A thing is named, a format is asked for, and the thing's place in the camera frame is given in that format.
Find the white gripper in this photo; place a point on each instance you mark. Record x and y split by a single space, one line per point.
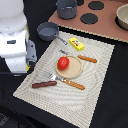
17 50

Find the brown toy sausage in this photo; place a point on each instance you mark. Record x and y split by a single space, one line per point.
44 84

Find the red toy tomato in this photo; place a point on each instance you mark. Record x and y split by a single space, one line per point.
63 63

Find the yellow toy butter box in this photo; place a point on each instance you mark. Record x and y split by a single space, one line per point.
76 44

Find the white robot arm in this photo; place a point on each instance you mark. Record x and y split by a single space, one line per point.
13 20

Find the small grey saucepan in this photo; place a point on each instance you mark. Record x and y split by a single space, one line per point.
49 31

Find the white woven placemat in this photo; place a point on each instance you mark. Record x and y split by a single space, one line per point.
64 101

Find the round wooden plate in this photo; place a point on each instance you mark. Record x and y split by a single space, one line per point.
74 68

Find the large grey pot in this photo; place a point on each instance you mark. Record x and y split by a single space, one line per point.
66 9

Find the pink toy stove top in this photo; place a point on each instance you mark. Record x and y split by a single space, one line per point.
104 27

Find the white toy sink bowl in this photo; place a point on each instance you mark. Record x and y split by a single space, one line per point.
122 15

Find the fork with wooden handle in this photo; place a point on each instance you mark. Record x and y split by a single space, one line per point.
54 77

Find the knife with wooden handle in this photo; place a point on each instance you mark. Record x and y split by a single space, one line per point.
79 56

